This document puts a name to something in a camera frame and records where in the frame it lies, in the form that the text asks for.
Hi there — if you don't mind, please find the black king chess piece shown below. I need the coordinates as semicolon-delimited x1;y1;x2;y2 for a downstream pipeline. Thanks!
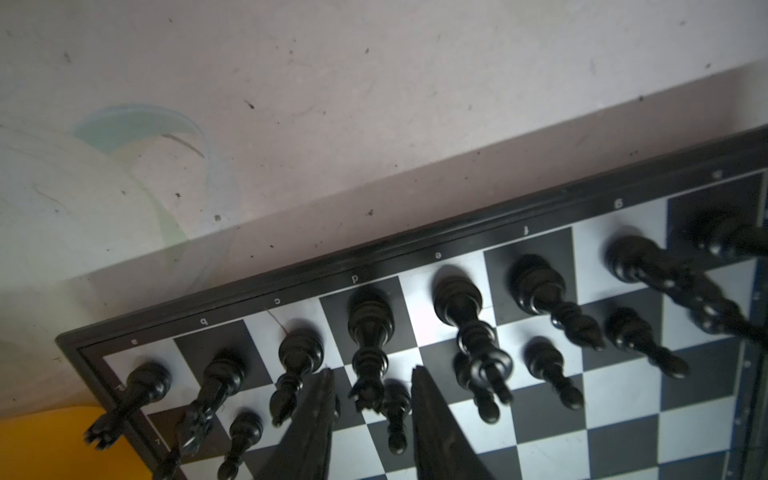
433;276;514;405

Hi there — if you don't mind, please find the black white chessboard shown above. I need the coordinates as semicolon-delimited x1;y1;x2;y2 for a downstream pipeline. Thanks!
57;127;767;479

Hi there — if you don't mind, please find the black queen chess piece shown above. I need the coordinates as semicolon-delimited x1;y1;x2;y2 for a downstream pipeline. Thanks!
348;296;395;412

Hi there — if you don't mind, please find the black knight chess piece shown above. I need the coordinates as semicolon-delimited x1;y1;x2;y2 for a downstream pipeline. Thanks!
605;235;767;350

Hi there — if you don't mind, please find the black rook left corner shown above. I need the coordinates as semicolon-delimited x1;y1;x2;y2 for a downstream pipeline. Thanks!
84;362;172;451

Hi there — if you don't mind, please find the black rook corner piece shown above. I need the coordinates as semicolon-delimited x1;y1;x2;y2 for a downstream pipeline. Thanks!
692;210;767;260

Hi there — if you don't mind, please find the black bishop chess piece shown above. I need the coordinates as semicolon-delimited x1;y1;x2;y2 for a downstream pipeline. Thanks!
508;254;605;351

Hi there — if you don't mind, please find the black knight left side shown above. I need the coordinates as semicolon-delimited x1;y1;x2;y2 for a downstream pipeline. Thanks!
152;353;246;479

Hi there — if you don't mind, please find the black pawn on board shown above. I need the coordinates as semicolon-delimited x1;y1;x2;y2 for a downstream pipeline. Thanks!
604;307;690;379
523;337;585;410
217;410;263;480
453;352;500;425

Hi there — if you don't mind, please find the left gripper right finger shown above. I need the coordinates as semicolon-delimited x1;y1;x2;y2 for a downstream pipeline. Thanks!
411;365;494;479

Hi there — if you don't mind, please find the black bishop left side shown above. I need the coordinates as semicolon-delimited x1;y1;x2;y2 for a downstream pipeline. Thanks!
269;328;324;428

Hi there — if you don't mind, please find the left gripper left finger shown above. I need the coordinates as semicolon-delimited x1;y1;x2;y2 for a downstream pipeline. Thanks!
254;368;338;480

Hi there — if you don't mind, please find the yellow plastic tray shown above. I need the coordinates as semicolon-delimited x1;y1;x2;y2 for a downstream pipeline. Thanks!
1;406;151;479

